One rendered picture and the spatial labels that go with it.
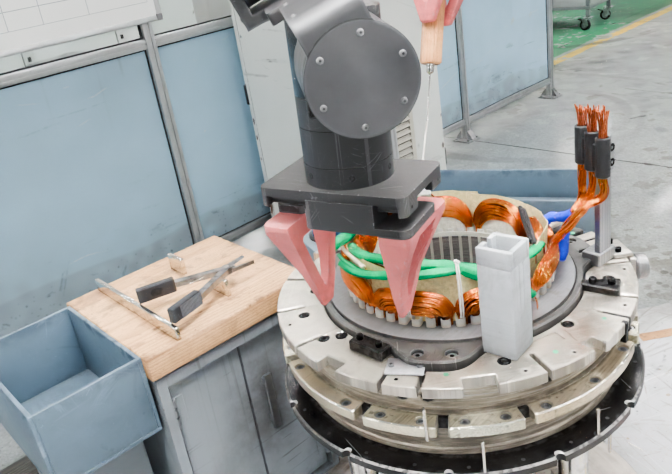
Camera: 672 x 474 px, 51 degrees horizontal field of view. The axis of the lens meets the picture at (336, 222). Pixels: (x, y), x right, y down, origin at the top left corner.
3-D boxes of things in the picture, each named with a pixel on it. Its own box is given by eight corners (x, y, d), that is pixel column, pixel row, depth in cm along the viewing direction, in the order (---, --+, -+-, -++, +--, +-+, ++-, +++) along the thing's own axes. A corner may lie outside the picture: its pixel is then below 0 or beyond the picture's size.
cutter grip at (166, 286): (140, 304, 73) (136, 291, 72) (138, 301, 74) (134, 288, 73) (177, 291, 74) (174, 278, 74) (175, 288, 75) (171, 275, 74)
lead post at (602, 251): (615, 256, 64) (617, 133, 60) (599, 268, 63) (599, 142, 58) (598, 251, 66) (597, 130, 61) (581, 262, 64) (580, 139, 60)
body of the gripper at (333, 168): (407, 228, 42) (396, 104, 39) (261, 213, 46) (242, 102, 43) (444, 187, 47) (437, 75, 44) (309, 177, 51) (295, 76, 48)
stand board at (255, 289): (153, 383, 66) (146, 361, 65) (71, 321, 80) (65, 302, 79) (313, 292, 78) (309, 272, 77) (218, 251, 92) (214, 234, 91)
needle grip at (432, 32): (438, 63, 56) (443, -16, 55) (417, 63, 56) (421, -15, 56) (443, 65, 57) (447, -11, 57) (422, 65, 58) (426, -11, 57)
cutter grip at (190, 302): (175, 324, 68) (171, 310, 68) (169, 323, 69) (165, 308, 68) (203, 303, 71) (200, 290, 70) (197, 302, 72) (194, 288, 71)
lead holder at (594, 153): (606, 180, 56) (606, 139, 55) (558, 173, 59) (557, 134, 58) (626, 164, 59) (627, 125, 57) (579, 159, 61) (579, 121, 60)
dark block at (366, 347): (360, 341, 58) (358, 327, 57) (392, 353, 56) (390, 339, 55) (349, 349, 57) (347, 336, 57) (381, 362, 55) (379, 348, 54)
